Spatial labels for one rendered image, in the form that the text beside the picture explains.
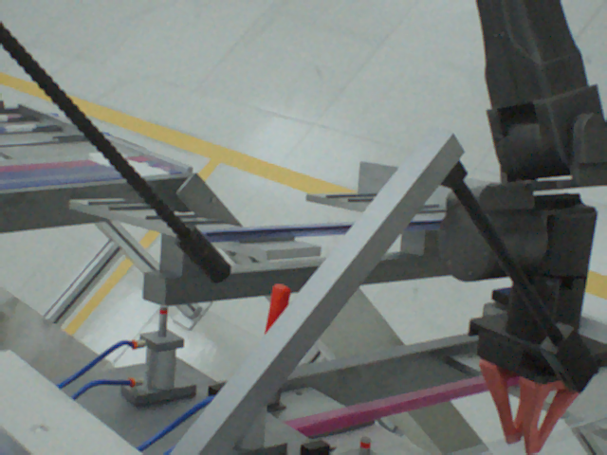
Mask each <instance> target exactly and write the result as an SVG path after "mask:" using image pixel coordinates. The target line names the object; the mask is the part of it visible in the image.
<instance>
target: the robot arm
mask: <svg viewBox="0 0 607 455"><path fill-rule="evenodd" d="M475 2H476V6H477V9H478V14H479V19H480V24H481V30H482V36H483V45H484V53H485V71H484V76H485V83H486V87H487V94H488V98H489V103H490V107H491V108H489V109H486V113H487V121H488V125H489V129H490V133H491V138H492V143H493V147H494V151H495V155H496V158H497V161H498V163H499V168H500V184H493V183H492V182H491V183H489V185H485V186H478V187H472V188H469V189H470V190H471V192H472V194H473V195H474V197H475V198H476V200H477V201H478V203H479V205H480V206H481V208H482V209H483V211H484V212H485V214H486V215H487V218H488V219H489V221H490V223H491V224H492V225H493V227H494V228H495V230H496V232H497V233H498V235H499V236H500V238H501V239H502V241H503V243H504V244H505V246H506V248H507V249H508V251H509V252H510V254H511V256H512V257H513V259H515V260H516V262H517V263H518V265H519V266H520V268H521V269H522V271H523V272H524V274H525V275H526V277H527V279H528V280H529V282H530V283H531V285H532V286H533V288H534V289H535V291H536V293H537V294H538V296H539V297H540V299H541V300H542V302H543V304H544V306H545V307H546V309H547V310H548V313H549V314H550V316H551V318H552V319H553V320H554V321H555V323H556V324H557V323H558V322H561V323H564V324H566V325H569V326H571V327H574V328H575V329H576V330H577V332H579V325H580V319H581V312H582V306H583V301H584V295H585V288H586V283H587V277H588V271H589V265H590V260H591V254H592V248H593V242H594V236H595V230H596V224H597V218H598V211H597V210H596V207H593V206H589V205H586V204H584V203H583V202H582V200H581V198H580V193H577V192H573V193H555V194H537V195H534V191H554V190H567V189H578V188H590V187H602V186H607V121H606V120H605V117H604V113H603V109H602V104H601V99H600V95H599V91H598V84H597V83H596V84H590V85H589V84H588V80H587V75H586V71H585V66H584V61H583V58H582V54H581V51H580V49H579V47H578V46H577V45H576V42H575V40H574V38H573V35H572V32H571V30H570V27H569V25H568V22H567V19H566V16H565V13H564V9H563V6H562V1H561V0H475ZM563 176H571V178H568V179H553V180H538V179H543V178H552V177H563ZM446 208H447V213H446V215H445V217H444V219H443V222H442V224H441V227H440V230H439V238H438V244H439V252H440V256H441V259H442V262H443V264H444V266H445V267H446V269H447V270H448V271H449V273H450V274H451V275H452V276H453V277H454V278H455V279H457V280H458V281H461V282H477V281H485V280H494V279H502V278H508V275H507V274H506V273H505V271H504V270H503V268H502V267H501V265H500V264H499V262H498V261H497V259H496V258H495V256H494V255H493V253H492V251H491V250H490V248H489V247H488V245H487V243H486V242H485V240H484V239H483V237H482V236H481V234H480V233H479V231H478V230H477V228H476V227H475V225H474V224H473V223H472V220H471V219H470V217H469V215H468V214H467V212H466V211H465V209H464V208H463V206H462V205H461V203H460V202H459V200H458V199H457V197H456V196H455V194H454V193H453V191H451V192H450V193H449V194H448V196H447V200H446ZM579 335H580V337H581V339H582V340H583V342H584V343H585V345H586V347H587V348H588V350H589V351H590V353H591V355H592V356H593V358H594V359H595V361H596V362H597V364H598V365H599V368H603V367H607V344H604V343H602V342H599V341H597V340H594V339H591V338H590V337H586V336H583V335H581V334H579ZM468 336H469V337H473V336H478V338H477V345H476V352H475V354H476V355H478V356H480V362H479V367H480V370H481V372H482V375H483V377H484V378H485V381H486V383H487V387H488V390H489V392H490V395H491V397H492V399H493V403H494V405H495V408H496V409H497V412H498V416H499V420H500V423H501V427H502V430H503V434H504V437H508V436H511V435H514V434H517V433H521V432H523V433H524V448H525V454H526V455H533V454H537V453H539V452H540V451H541V450H542V448H543V446H544V444H545V442H546V440H547V439H548V437H549V435H550V434H551V432H552V430H554V428H555V426H556V424H557V423H558V422H559V420H560V418H561V417H562V415H563V414H564V413H565V412H566V411H567V409H568V408H569V407H570V406H571V404H572V403H573V402H574V401H575V400H576V398H577V397H578V396H579V395H580V393H578V392H576V391H573V390H570V389H568V388H566V387H565V386H564V385H563V384H562V382H561V380H560V379H559V377H558V376H557V374H556V373H555V371H554V370H553V368H552V367H551V365H550V364H549V362H548V361H547V359H546V358H545V356H544V355H543V353H542V351H541V350H540V347H541V345H542V344H543V342H544V341H545V339H546V338H547V334H546V333H545V331H544V330H543V328H542V326H541V325H540V323H539V322H538V321H537V319H536V318H535V316H534V315H533V313H532V312H531V310H530V309H529V306H528V305H527V303H526V302H525V300H524V298H523V297H522V295H521V294H520V292H519V291H518V289H517V288H515V286H514V284H513V283H512V282H511V287H510V294H509V300H508V307H507V313H504V314H499V315H493V316H487V317H481V318H471V319H470V320H469V331H468ZM599 368H598V371H599ZM598 371H597V372H596V374H598ZM516 376H520V380H519V387H520V396H519V404H518V408H517V412H516V416H515V420H514V422H513V417H512V412H511V406H510V401H509V396H508V390H507V385H506V381H507V380H508V379H509V378H512V377H516ZM552 391H557V392H556V395H555V397H554V399H553V401H552V403H551V405H550V408H549V410H548V412H547V414H546V415H545V416H544V418H543V422H542V424H541V426H540V428H539V431H538V424H539V420H540V415H541V411H542V407H543V405H544V401H545V399H546V398H547V397H548V395H549V393H550V392H552Z"/></svg>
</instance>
